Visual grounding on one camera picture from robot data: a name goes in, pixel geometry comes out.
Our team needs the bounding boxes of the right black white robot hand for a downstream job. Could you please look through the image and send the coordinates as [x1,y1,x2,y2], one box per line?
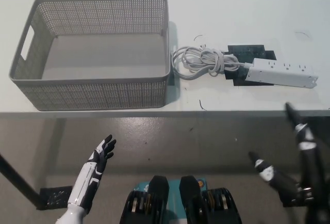
[247,102,323,209]

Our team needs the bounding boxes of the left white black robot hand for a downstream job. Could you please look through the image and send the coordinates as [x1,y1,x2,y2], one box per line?
[67,134,117,214]

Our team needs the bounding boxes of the white power strip with cord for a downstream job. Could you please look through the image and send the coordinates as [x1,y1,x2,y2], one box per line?
[171,44,319,90]

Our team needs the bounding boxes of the black metal table leg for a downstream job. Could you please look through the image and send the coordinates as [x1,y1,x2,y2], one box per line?
[0,153,43,209]

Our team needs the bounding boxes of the grey perforated plastic basket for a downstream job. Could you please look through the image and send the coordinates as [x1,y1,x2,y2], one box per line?
[8,0,173,111]

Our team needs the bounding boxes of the black teal robot body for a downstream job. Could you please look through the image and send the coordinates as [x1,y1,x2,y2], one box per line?
[120,174,243,224]

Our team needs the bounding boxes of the black floor base plate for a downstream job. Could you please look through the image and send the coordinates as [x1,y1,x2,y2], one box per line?
[40,185,74,211]

